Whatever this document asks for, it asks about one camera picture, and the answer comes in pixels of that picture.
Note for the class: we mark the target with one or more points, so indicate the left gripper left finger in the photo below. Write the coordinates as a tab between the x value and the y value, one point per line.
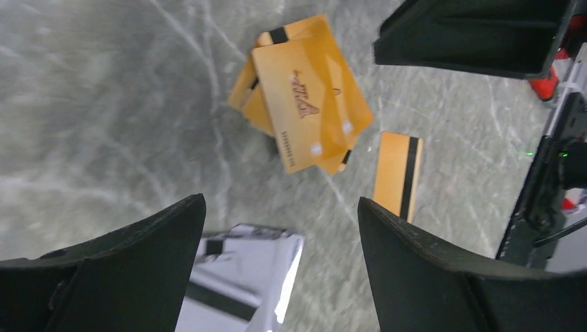
131	279

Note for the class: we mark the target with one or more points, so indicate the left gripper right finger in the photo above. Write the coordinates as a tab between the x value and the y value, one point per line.
420	282

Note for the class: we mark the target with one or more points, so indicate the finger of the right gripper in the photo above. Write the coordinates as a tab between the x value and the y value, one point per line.
505	38

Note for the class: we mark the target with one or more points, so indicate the gold card with stripe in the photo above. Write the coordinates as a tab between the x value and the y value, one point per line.
398	167

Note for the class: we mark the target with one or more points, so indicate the gold card stack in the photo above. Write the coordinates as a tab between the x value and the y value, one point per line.
297	88

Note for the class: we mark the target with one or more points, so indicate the red handled tool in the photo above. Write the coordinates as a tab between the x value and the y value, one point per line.
547	88

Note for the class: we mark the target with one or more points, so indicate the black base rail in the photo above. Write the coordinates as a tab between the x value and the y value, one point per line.
537	222

